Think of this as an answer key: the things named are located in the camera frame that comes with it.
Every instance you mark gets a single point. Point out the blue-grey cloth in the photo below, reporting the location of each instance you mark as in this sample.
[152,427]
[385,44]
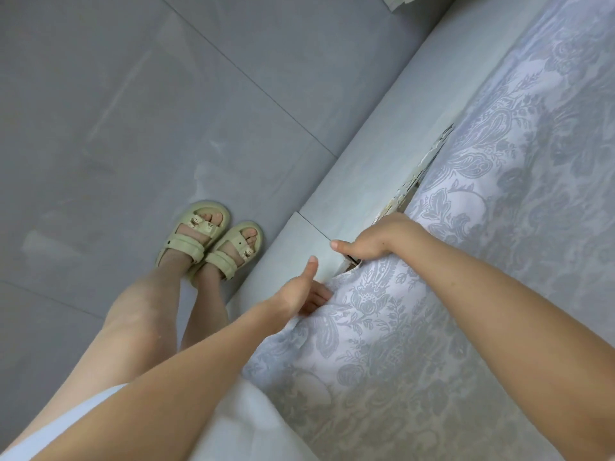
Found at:
[480,264]

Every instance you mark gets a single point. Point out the person's right hand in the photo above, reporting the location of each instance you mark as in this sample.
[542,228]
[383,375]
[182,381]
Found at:
[380,237]

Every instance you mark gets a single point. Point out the person's left leg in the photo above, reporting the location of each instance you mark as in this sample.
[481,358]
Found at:
[106,350]

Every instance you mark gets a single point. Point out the person's leg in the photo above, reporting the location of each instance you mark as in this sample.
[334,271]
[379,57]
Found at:
[204,307]
[106,350]

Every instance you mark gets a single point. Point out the person's left forearm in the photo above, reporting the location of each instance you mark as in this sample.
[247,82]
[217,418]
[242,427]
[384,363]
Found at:
[163,389]

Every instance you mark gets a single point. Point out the person's right leg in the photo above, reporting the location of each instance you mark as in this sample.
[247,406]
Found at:
[204,307]

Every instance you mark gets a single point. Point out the person's right forearm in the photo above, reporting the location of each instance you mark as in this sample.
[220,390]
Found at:
[519,331]

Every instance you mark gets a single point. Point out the person's left hand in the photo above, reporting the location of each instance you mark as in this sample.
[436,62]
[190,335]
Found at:
[293,297]

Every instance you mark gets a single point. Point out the person's white shorts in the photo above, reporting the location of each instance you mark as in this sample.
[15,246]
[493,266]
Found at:
[250,427]

